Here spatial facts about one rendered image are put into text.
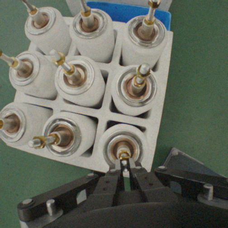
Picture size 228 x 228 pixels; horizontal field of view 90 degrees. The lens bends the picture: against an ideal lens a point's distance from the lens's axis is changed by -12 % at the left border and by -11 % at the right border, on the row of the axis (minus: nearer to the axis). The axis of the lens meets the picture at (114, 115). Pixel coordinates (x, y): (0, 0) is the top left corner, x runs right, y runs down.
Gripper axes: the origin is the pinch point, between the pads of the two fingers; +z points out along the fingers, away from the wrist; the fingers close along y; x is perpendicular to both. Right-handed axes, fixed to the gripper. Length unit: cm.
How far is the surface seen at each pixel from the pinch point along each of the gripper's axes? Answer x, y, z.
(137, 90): 10.4, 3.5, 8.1
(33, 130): 5.6, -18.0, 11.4
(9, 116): 9.0, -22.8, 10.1
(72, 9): 54, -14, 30
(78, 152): 0.6, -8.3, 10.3
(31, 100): 13.6, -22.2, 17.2
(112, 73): 17.5, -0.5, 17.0
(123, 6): 44, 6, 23
